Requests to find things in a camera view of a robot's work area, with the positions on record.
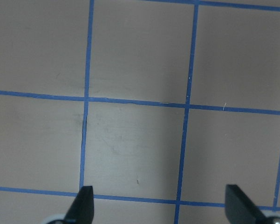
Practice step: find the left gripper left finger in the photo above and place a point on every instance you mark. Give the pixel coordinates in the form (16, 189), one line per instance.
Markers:
(81, 210)

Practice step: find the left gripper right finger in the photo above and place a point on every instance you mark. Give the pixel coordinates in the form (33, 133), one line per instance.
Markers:
(240, 209)

